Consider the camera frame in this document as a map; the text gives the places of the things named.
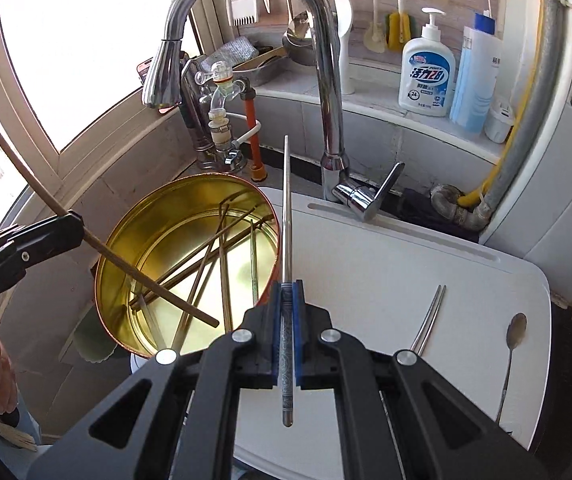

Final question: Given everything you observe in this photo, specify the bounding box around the steel chopstick patterned handle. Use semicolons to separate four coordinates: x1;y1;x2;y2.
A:
279;136;293;428

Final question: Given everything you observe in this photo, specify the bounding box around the brown wooden chopstick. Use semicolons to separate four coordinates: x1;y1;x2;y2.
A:
219;203;233;333
128;212;275;311
171;205;228;353
0;133;220;327

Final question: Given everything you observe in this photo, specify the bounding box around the steel chopstick plain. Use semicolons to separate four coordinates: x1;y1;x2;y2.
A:
415;284;448;357
409;284;443;356

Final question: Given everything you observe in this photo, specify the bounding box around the chrome kitchen faucet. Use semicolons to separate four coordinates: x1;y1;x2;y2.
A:
140;0;407;224

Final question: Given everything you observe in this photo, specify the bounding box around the white cutting board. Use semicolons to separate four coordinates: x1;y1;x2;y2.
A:
230;186;553;480

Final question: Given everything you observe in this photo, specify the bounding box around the red and gold round tin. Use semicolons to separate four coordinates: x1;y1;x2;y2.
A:
94;174;279;359

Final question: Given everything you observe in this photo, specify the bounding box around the orange pipe valve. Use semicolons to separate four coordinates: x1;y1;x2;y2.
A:
240;86;267;182

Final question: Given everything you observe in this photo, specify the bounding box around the long metal spoon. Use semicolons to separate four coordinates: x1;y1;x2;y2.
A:
495;312;528;424

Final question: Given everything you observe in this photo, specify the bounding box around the grey vertical pipe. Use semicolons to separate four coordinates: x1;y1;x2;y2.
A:
430;0;566;232

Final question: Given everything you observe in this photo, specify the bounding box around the glass water filter fitting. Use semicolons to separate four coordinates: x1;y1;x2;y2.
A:
195;61;246;159

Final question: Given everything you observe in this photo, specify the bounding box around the small white container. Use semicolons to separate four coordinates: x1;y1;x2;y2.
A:
483;98;514;144

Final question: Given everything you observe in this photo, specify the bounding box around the white blue detergent bottle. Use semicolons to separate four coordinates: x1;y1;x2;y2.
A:
397;6;456;117

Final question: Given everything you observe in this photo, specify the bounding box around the hanging steel ladle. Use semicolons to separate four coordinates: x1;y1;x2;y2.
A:
281;11;316;66

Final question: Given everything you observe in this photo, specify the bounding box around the light blue tall bottle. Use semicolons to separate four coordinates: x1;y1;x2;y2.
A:
450;10;502;136

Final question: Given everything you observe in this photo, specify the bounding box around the yellow green sponge brush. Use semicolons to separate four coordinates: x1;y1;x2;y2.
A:
387;0;413;52

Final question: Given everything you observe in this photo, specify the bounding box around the yellow gas hose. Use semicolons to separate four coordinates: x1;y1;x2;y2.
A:
456;0;549;209

